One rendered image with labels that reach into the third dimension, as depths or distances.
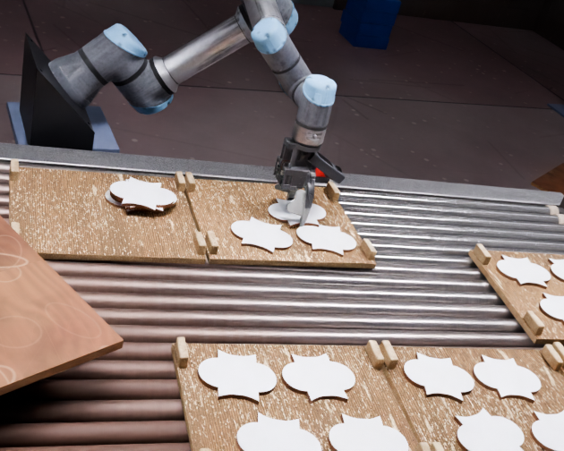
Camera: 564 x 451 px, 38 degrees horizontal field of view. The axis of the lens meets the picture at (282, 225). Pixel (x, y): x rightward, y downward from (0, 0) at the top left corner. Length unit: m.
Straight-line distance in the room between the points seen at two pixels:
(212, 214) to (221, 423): 0.68
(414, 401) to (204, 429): 0.42
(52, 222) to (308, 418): 0.72
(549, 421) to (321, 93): 0.84
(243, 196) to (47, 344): 0.85
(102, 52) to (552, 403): 1.41
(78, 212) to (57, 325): 0.53
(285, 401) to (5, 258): 0.56
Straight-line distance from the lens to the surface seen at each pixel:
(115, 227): 1.85
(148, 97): 2.34
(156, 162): 2.18
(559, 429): 1.70
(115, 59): 2.28
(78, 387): 1.48
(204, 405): 1.45
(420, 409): 1.60
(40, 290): 1.47
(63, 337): 1.38
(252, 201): 2.06
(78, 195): 1.95
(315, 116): 1.88
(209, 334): 1.63
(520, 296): 2.06
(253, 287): 1.78
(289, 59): 1.91
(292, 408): 1.49
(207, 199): 2.02
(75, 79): 2.28
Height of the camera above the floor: 1.94
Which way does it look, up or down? 30 degrees down
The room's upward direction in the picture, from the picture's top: 15 degrees clockwise
